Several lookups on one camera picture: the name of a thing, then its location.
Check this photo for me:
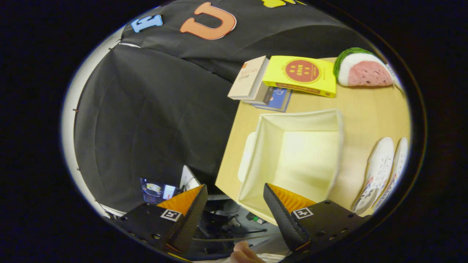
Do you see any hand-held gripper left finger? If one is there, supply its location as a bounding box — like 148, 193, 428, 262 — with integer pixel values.
113, 184, 208, 258

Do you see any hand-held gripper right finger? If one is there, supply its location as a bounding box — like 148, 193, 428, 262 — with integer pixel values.
263, 183, 371, 262

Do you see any cream fabric storage box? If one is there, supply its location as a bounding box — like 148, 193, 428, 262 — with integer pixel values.
237, 109, 344, 226

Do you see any white canvas shoe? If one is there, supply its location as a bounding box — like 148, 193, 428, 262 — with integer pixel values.
373, 137, 409, 210
352, 137, 395, 215

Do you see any blue book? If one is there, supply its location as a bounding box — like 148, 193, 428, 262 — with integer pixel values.
244, 86, 293, 113

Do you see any beige book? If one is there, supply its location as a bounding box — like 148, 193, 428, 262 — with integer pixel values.
227, 56, 270, 101

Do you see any yellow book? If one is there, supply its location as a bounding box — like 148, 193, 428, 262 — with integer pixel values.
263, 56, 337, 98

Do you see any watermelon slice plush toy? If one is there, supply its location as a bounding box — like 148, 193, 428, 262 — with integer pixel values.
333, 47, 395, 88

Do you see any white plush toy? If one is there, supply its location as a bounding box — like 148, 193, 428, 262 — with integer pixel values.
387, 64, 404, 92

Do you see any dark equipment with cables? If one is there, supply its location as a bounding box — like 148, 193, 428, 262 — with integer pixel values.
197, 199, 282, 260

